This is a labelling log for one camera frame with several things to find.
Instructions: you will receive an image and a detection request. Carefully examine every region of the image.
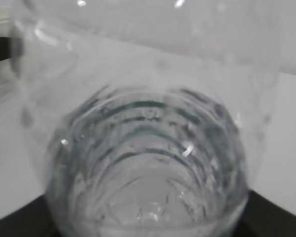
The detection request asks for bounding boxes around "clear green-label water bottle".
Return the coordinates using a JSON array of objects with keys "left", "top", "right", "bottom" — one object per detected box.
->
[{"left": 11, "top": 0, "right": 279, "bottom": 237}]

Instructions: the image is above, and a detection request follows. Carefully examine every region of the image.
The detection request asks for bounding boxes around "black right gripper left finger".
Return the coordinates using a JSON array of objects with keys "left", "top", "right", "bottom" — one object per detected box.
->
[{"left": 0, "top": 196, "right": 59, "bottom": 237}]

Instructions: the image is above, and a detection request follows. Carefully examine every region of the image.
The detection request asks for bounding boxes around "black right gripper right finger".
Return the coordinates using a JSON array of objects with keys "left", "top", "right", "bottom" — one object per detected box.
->
[{"left": 239, "top": 191, "right": 296, "bottom": 237}]

